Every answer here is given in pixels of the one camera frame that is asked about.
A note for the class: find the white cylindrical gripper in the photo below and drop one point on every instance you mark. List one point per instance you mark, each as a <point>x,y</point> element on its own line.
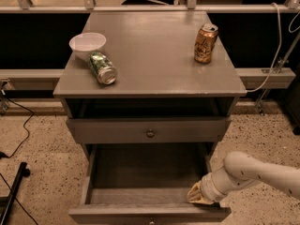
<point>208,188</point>

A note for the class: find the grey drawer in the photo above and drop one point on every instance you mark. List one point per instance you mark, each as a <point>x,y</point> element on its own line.
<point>145,184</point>
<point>156,130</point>

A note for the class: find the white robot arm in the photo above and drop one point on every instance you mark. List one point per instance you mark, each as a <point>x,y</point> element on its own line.
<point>239,171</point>

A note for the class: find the grey top drawer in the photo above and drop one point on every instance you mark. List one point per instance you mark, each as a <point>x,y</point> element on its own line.
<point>156,130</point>

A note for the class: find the green soda can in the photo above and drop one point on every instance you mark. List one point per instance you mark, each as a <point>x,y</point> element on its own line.
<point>102,68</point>

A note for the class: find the gold soda can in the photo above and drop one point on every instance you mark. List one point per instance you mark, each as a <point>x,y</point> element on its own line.
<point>205,42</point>

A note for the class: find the black stand leg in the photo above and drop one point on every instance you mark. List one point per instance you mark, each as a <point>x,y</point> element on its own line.
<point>6,202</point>

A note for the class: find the white bowl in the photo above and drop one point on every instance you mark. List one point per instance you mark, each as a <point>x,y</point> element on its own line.
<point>84,44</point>

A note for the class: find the metal window rail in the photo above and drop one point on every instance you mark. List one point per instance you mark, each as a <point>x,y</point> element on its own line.
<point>206,8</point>

